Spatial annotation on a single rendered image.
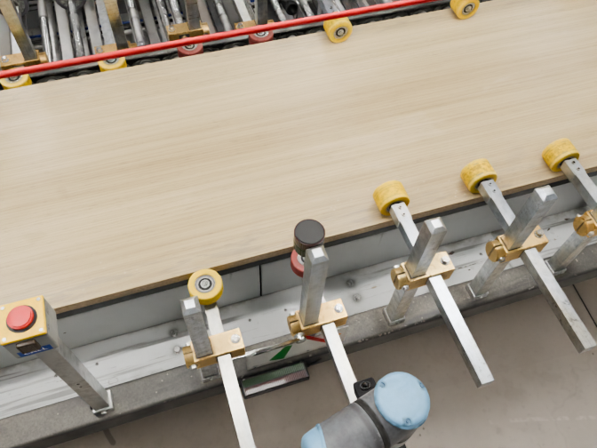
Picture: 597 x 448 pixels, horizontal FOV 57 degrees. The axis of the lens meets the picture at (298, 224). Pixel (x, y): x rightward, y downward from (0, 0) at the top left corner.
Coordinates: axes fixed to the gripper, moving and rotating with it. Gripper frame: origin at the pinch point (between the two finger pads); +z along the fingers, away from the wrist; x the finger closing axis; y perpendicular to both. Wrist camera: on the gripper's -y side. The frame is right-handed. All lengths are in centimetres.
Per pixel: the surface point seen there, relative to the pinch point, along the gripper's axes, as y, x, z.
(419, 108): -80, 47, -10
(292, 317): -29.5, -7.8, -5.1
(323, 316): -27.8, -0.7, -5.3
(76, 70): -131, -48, -4
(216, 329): -32.3, -25.4, -4.1
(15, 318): -27, -56, -41
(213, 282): -41.7, -23.4, -9.0
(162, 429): -39, -51, 82
